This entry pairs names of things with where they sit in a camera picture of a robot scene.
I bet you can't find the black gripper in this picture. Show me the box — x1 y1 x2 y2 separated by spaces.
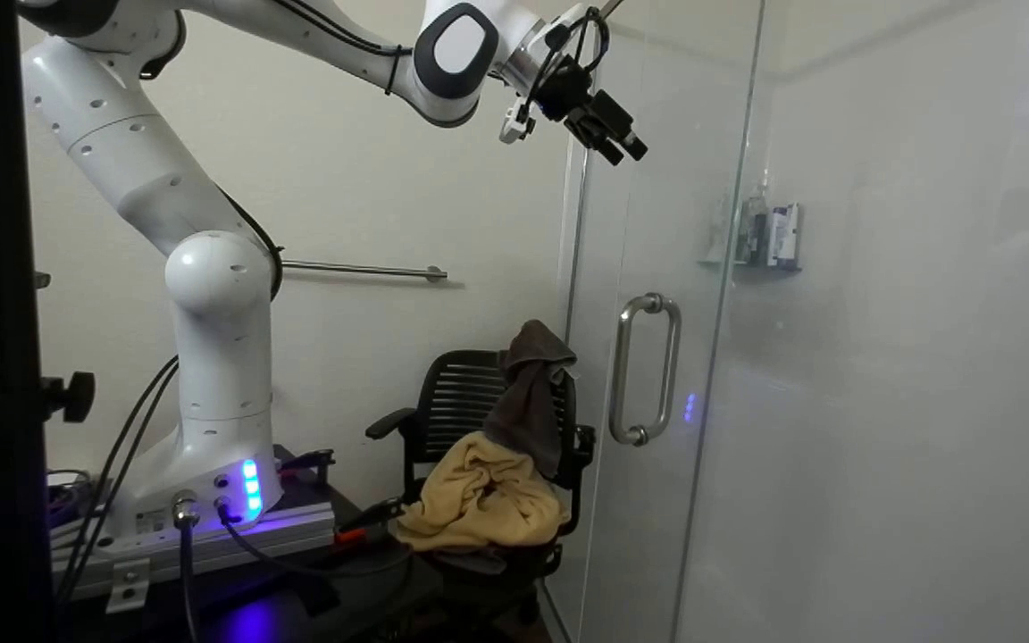
534 55 652 169

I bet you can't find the glass shower door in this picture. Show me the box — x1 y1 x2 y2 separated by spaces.
558 0 771 643

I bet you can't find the chrome door handle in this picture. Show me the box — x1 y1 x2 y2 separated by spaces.
603 290 685 451

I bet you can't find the clear soap bottle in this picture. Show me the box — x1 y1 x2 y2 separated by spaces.
736 189 775 270

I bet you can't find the small shower shelf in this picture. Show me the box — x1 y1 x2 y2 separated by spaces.
696 247 806 284

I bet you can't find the brown towel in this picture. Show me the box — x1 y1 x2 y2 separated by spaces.
482 316 579 481

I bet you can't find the black mesh office chair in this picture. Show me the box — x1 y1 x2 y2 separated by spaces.
365 347 599 623

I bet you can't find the yellow towel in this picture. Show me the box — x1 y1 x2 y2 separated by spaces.
386 429 574 556

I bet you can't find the fixed glass shower panel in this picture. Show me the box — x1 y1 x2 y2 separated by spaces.
668 0 1029 643

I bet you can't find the orange and black clamp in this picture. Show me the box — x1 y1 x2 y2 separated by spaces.
334 496 409 552

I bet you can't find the black round knob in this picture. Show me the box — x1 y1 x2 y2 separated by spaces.
41 366 99 429

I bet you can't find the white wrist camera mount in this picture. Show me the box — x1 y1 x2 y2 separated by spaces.
492 3 613 145

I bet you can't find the metal wall towel bar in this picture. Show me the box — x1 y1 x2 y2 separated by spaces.
284 258 453 284

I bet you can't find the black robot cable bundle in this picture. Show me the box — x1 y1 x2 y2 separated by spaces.
54 353 185 598

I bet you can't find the black plugged base cable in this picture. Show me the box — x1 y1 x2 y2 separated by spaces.
172 491 205 643

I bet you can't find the black metal stand post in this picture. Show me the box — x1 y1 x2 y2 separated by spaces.
0 0 60 643

